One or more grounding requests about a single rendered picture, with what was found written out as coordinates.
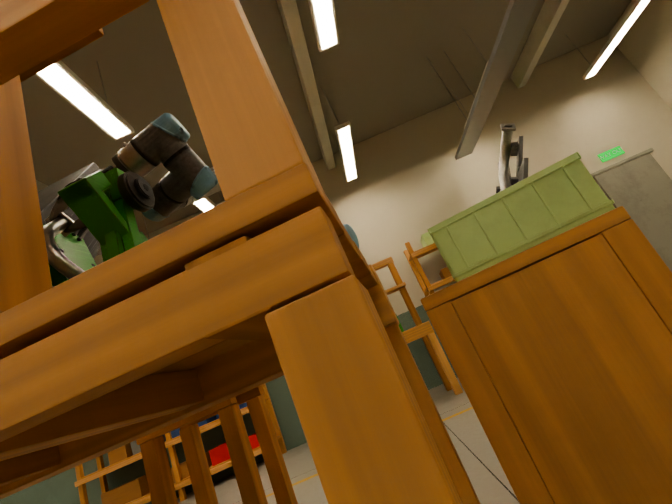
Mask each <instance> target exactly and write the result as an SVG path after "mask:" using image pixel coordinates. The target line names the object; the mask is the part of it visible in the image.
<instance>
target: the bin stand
mask: <svg viewBox="0 0 672 504"><path fill-rule="evenodd" d="M263 394H265V392H264V389H263V386H262V385H260V386H258V387H256V388H254V389H251V390H249V391H247V392H245V393H242V394H240V395H238V396H235V397H233V398H231V399H229V400H226V401H224V402H222V403H219V404H217V405H215V406H213V407H210V408H208V409H206V410H204V411H201V412H199V413H197V414H194V415H192V416H190V417H188V418H185V419H183V420H181V421H178V422H176V423H174V424H172V425H169V426H167V427H165V428H162V429H160V430H158V431H156V432H153V433H151V434H149V435H147V436H144V437H142V438H140V439H137V440H136V442H137V445H140V444H141V445H140V448H141V453H142V458H143V463H144V467H145V472H146V477H147V482H148V487H149V492H150V496H151V501H152V504H178V501H177V496H176V492H175V487H174V483H173V478H172V474H171V470H170V465H169V461H168V456H167V452H166V447H165V443H164V439H163V436H162V435H164V434H167V433H169V432H171V431H173V430H176V429H178V428H180V431H179V433H180V437H181V441H182V445H183V449H184V453H185V458H186V462H187V466H188V470H189V474H190V478H191V483H192V487H193V491H194V495H195V499H196V503H197V504H218V500H217V496H216V492H215V489H214V485H213V481H212V477H211V473H210V469H209V465H208V461H207V457H206V454H205V450H204V446H203V442H202V438H201V434H200V430H199V426H198V424H197V423H199V422H201V421H204V420H206V419H208V418H211V417H213V416H215V415H217V414H218V415H219V419H220V422H221V426H222V429H223V433H224V437H225V440H226V444H227V448H228V451H229V455H230V458H231V462H232V466H233V469H234V473H235V476H236V480H237V484H238V487H239V491H240V495H241V498H242V502H243V504H268V502H267V499H266V495H265V492H264V488H263V485H262V482H261V478H260V475H259V472H258V468H257V465H256V461H255V458H254V455H253V451H252V448H251V444H250V441H249V438H248V434H247V431H246V427H245V424H244V421H243V417H242V414H241V411H240V407H239V405H240V404H243V403H245V402H247V406H248V409H249V412H250V416H251V419H252V422H253V426H254V429H255V432H256V435H257V439H258V442H259V445H260V449H261V452H262V455H263V459H264V462H265V465H266V469H267V472H268V475H269V478H270V482H271V485H272V488H273V492H274V495H275V498H276V502H277V504H298V502H297V499H296V496H295V493H294V490H293V487H292V483H291V480H290V477H289V474H288V471H287V468H286V465H285V461H284V458H283V455H282V452H281V449H280V446H279V443H278V439H277V436H276V433H275V430H274V427H273V424H272V421H271V417H270V414H269V411H268V408H267V405H266V402H265V399H264V396H263Z"/></svg>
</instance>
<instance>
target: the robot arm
mask: <svg viewBox="0 0 672 504"><path fill-rule="evenodd" d="M189 138H190V134H189V132H188V131H187V130H186V129H185V127H184V126H183V125H182V124H181V123H180V122H179V121H178V120H177V119H176V118H175V117H174V116H173V115H172V114H170V113H164V114H162V115H161V116H160V117H158V118H157V119H156V120H154V121H153V122H150V124H149V125H148V126H147V127H146V128H145V129H143V130H142V131H141V132H140V133H139V134H138V135H136V136H135V137H134V138H133V139H132V140H131V141H130V142H128V144H127V143H126V142H123V143H122V145H123V146H124V148H121V149H120V150H119V151H118V154H115V155H114V156H113V157H112V161H113V163H114V164H115V165H116V167H113V166H112V165H109V166H108V167H107V168H105V169H101V170H98V171H101V172H102V173H106V172H108V171H110V170H112V169H114V168H118V169H120V170H122V171H123V172H127V171H130V172H133V173H136V174H138V175H139V176H141V177H145V176H146V175H147V174H149V173H150V172H151V171H152V170H153V169H154V168H156V167H157V166H158V165H159V164H160V163H162V164H163V166H164V167H165V168H166V169H167V170H168V171H169V172H168V173H167V174H166V175H165V176H164V177H163V178H162V179H161V180H160V181H159V182H158V183H157V184H156V185H155V186H154V187H153V188H152V190H153V194H154V197H155V205H154V207H153V208H152V209H150V210H148V211H146V212H142V214H143V215H144V216H145V217H146V218H148V219H149V220H151V221H155V222H160V221H163V220H164V219H165V218H168V217H169V216H170V214H171V213H173V212H175V211H177V210H179V209H181V208H184V207H186V206H188V205H190V204H192V203H195V202H197V201H199V200H201V199H203V198H206V197H208V196H210V195H212V194H214V193H216V192H219V191H221V188H220V186H219V183H218V180H217V177H216V174H215V171H214V168H213V167H211V168H209V166H207V165H206V164H205V163H204V162H203V161H202V160H201V159H200V158H199V157H198V155H197V154H196V153H195V152H194V151H193V150H192V149H191V148H190V147H189V146H188V144H187V141H188V139H189ZM68 207H69V206H68V205H67V204H66V203H65V201H64V200H63V199H62V198H61V197H60V195H59V197H58V198H57V201H56V202H55V204H54V206H53V208H52V210H51V213H50V218H49V220H50V221H52V220H54V219H56V218H57V217H59V215H60V213H61V212H64V211H65V210H67V208H68ZM343 226H344V227H345V229H346V231H347V232H348V234H349V235H350V237H351V239H352V240H353V241H354V242H355V243H356V245H357V247H358V248H359V241H358V238H357V235H356V233H355V231H354V230H353V228H352V227H351V226H349V225H348V224H343ZM84 227H86V226H85V225H84V224H83V223H82V221H81V220H80V219H79V218H78V219H76V220H75V221H74V223H73V224H70V225H69V226H68V227H67V228H66V229H65V230H64V231H63V232H65V233H68V232H74V231H77V230H80V229H82V228H84Z"/></svg>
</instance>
